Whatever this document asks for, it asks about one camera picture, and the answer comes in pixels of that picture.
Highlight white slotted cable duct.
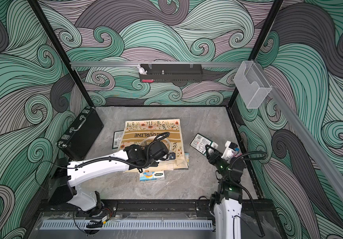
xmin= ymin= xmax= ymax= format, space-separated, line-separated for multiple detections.
xmin=39 ymin=219 xmax=214 ymax=231

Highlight black wall shelf tray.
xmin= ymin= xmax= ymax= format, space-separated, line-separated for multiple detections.
xmin=139 ymin=64 xmax=203 ymax=85

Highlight black corner frame post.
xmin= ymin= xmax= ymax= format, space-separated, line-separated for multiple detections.
xmin=227 ymin=1 xmax=283 ymax=109
xmin=27 ymin=0 xmax=95 ymax=107

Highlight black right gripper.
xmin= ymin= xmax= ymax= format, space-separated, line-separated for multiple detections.
xmin=206 ymin=144 xmax=229 ymax=180

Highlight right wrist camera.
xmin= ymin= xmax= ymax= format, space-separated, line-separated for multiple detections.
xmin=222 ymin=141 xmax=240 ymax=161

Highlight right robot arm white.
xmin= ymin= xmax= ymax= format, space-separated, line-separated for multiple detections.
xmin=205 ymin=145 xmax=246 ymax=239

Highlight aluminium wall rail right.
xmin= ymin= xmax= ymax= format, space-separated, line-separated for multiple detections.
xmin=257 ymin=60 xmax=343 ymax=202

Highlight floral canvas tote bag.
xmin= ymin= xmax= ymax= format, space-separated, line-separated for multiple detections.
xmin=118 ymin=119 xmax=189 ymax=172

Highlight aluminium wall rail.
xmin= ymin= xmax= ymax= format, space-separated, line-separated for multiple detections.
xmin=257 ymin=60 xmax=343 ymax=202
xmin=70 ymin=61 xmax=242 ymax=68

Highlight clear acrylic wall box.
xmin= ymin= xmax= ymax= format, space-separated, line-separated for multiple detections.
xmin=234 ymin=61 xmax=272 ymax=109

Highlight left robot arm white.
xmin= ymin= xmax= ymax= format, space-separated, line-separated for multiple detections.
xmin=48 ymin=141 xmax=175 ymax=211

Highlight black corner frame post left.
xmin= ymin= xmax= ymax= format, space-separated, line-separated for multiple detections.
xmin=27 ymin=0 xmax=95 ymax=107

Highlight black briefcase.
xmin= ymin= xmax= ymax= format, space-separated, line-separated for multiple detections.
xmin=57 ymin=106 xmax=104 ymax=161

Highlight white rabbit figurine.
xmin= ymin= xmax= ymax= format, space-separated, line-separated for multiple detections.
xmin=137 ymin=64 xmax=147 ymax=75

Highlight green tissue pack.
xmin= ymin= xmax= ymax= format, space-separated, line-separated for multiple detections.
xmin=190 ymin=133 xmax=218 ymax=156
xmin=112 ymin=130 xmax=124 ymax=149

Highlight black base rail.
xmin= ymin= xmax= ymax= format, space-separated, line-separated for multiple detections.
xmin=39 ymin=199 xmax=229 ymax=220

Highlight aluminium wall rail back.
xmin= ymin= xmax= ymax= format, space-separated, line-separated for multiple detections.
xmin=70 ymin=61 xmax=242 ymax=68

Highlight black corner frame post right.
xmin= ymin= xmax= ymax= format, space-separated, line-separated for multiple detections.
xmin=227 ymin=1 xmax=283 ymax=109

